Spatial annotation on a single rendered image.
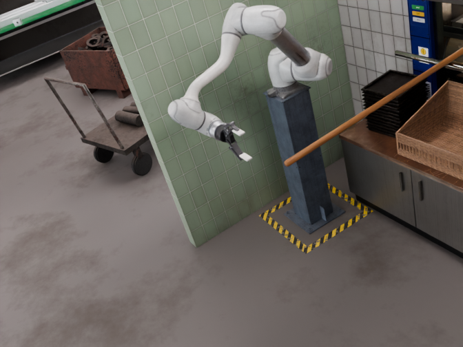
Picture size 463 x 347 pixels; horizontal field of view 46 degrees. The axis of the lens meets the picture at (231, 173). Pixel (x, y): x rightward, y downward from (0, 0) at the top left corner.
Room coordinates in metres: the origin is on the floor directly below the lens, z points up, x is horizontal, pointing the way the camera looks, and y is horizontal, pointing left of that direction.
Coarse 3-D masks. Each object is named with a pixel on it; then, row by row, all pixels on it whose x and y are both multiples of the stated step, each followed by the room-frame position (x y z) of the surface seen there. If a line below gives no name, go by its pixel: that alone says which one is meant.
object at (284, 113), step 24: (288, 96) 3.00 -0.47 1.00; (288, 120) 2.98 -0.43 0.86; (312, 120) 3.04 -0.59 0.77; (288, 144) 3.02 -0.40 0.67; (288, 168) 3.10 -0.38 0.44; (312, 168) 3.01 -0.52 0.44; (312, 192) 3.00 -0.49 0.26; (336, 192) 3.26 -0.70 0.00; (264, 216) 3.24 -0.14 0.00; (288, 216) 3.14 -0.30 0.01; (312, 216) 2.98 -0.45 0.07; (336, 216) 2.98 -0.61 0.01; (360, 216) 2.92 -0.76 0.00
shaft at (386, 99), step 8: (448, 56) 2.48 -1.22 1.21; (456, 56) 2.48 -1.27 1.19; (440, 64) 2.43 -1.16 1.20; (424, 72) 2.39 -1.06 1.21; (432, 72) 2.40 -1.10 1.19; (416, 80) 2.36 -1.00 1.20; (400, 88) 2.32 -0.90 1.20; (408, 88) 2.32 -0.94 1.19; (392, 96) 2.28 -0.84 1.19; (376, 104) 2.24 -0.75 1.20; (384, 104) 2.26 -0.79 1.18; (360, 112) 2.22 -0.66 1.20; (368, 112) 2.21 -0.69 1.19; (352, 120) 2.17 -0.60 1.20; (336, 128) 2.14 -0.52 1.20; (344, 128) 2.14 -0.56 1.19; (328, 136) 2.11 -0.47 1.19; (312, 144) 2.08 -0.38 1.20; (320, 144) 2.08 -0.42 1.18; (304, 152) 2.04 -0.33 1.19; (288, 160) 2.01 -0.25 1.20; (296, 160) 2.02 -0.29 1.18
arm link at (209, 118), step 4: (204, 112) 2.40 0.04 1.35; (208, 112) 2.45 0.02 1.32; (208, 116) 2.38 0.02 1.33; (212, 116) 2.39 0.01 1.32; (216, 116) 2.43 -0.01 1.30; (204, 120) 2.36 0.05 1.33; (208, 120) 2.37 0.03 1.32; (212, 120) 2.37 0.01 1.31; (204, 124) 2.36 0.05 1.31; (208, 124) 2.36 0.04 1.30; (200, 128) 2.36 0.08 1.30; (204, 128) 2.36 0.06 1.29; (208, 128) 2.35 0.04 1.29; (200, 132) 2.38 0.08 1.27; (204, 132) 2.36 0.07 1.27; (208, 132) 2.35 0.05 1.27
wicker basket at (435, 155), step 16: (432, 96) 2.81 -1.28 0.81; (448, 96) 2.84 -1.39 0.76; (416, 112) 2.75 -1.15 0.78; (432, 112) 2.80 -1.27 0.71; (448, 112) 2.82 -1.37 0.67; (400, 128) 2.69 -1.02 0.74; (416, 128) 2.74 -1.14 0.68; (432, 128) 2.80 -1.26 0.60; (400, 144) 2.65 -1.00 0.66; (416, 144) 2.54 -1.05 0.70; (432, 144) 2.66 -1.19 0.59; (448, 144) 2.61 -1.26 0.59; (416, 160) 2.55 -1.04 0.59; (432, 160) 2.45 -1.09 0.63; (448, 160) 2.35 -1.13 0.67
